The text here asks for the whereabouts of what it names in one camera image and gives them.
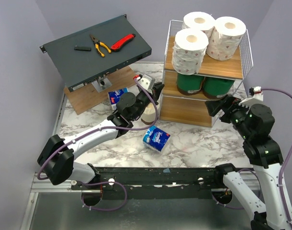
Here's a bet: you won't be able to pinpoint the green roll front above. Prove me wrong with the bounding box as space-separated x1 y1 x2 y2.
202 77 235 99

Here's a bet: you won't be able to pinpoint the green roll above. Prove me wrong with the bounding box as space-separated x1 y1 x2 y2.
177 73 205 95
202 77 235 99

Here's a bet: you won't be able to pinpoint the beige brown paper roll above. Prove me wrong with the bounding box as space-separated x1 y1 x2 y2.
141 104 156 125

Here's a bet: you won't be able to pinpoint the white wire wooden shelf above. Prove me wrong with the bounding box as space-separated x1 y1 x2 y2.
159 20 253 127

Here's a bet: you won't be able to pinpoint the blue Tempo roll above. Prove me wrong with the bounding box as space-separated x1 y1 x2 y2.
143 126 170 152
108 88 128 110

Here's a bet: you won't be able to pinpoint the short floral paper roll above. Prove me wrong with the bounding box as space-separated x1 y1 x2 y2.
171 28 209 75

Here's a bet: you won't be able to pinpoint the large floral paper roll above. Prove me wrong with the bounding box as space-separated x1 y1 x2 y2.
206 16 247 61

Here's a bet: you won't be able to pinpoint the small floral paper roll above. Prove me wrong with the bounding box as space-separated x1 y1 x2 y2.
182 11 215 38

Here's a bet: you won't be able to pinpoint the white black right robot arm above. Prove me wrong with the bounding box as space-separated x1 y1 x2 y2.
205 95 292 230

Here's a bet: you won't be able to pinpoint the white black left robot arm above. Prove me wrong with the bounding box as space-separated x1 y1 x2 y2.
37 82 165 189

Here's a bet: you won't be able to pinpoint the grey metal stand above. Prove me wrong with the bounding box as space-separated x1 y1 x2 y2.
91 77 112 92

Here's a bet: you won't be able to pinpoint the red black utility knife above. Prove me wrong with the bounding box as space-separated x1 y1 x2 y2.
111 34 136 52

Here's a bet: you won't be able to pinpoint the wooden base board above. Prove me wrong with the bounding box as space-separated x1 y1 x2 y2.
64 67 137 115

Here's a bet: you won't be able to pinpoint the dark grey rack panel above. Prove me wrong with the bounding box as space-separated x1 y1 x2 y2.
40 15 152 92

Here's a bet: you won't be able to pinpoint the small black connector block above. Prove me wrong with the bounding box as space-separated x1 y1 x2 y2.
74 46 91 52

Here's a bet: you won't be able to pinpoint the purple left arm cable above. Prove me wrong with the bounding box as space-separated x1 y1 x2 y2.
37 74 159 212

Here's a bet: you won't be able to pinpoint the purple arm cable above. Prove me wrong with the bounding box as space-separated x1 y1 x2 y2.
212 88 292 225
37 74 159 212

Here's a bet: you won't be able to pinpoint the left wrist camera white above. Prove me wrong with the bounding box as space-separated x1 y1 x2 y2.
134 74 155 91

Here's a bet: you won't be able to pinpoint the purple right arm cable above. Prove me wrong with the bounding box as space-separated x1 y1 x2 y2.
212 88 292 225

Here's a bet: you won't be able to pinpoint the yellow handled pliers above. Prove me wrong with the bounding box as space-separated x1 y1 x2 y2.
90 34 112 58

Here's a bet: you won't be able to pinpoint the black aluminium mounting rail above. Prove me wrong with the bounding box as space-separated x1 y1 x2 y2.
31 165 285 201

